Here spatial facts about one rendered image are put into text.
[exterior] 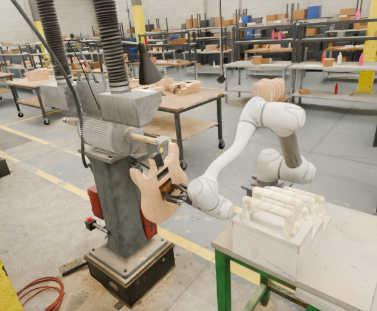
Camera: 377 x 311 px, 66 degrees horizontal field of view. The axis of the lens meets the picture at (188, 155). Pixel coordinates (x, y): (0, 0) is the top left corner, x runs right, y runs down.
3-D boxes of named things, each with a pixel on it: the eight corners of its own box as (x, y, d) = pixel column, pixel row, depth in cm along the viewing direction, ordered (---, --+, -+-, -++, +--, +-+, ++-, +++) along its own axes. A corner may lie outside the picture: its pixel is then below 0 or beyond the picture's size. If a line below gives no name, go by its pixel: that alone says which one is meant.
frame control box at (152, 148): (132, 174, 212) (126, 141, 201) (152, 163, 226) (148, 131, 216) (156, 182, 197) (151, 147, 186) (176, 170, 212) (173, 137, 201)
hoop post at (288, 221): (281, 237, 104) (282, 215, 100) (285, 232, 106) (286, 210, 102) (290, 240, 102) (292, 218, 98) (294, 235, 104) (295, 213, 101)
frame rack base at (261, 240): (231, 253, 122) (231, 219, 115) (248, 233, 133) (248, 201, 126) (296, 282, 106) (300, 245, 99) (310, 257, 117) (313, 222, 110)
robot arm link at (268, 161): (261, 170, 223) (261, 144, 214) (284, 175, 213) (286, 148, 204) (252, 179, 211) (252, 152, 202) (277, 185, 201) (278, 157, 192)
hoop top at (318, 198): (281, 192, 145) (282, 187, 144) (284, 189, 147) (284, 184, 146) (323, 205, 133) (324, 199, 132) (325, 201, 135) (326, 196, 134)
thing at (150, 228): (127, 229, 241) (119, 192, 226) (137, 222, 249) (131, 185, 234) (148, 241, 226) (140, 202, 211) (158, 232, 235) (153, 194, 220)
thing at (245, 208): (240, 221, 114) (240, 200, 110) (244, 216, 116) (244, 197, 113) (247, 223, 112) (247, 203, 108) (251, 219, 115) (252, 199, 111)
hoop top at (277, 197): (250, 194, 117) (250, 187, 115) (254, 190, 119) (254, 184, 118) (300, 210, 104) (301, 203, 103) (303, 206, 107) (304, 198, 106)
